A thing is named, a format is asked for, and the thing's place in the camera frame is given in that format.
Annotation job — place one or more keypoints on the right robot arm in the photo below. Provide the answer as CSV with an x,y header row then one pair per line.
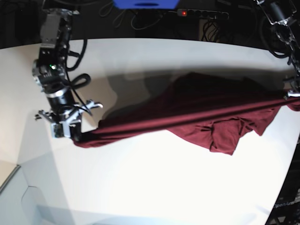
x,y
50,70

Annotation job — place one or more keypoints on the dark red t-shirt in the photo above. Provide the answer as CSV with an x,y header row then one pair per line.
x,y
208,111

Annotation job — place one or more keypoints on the black power strip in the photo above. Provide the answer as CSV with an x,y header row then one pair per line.
x,y
202,14

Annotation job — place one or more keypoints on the blue box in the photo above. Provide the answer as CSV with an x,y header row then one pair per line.
x,y
146,4

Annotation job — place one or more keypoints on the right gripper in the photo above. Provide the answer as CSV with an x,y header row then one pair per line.
x,y
70,116

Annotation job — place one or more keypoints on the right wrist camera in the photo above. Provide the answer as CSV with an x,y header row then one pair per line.
x,y
57,131

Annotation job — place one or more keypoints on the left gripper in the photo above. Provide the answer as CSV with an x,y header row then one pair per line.
x,y
292,87

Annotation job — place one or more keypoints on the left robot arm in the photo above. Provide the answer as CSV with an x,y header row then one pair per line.
x,y
281,14

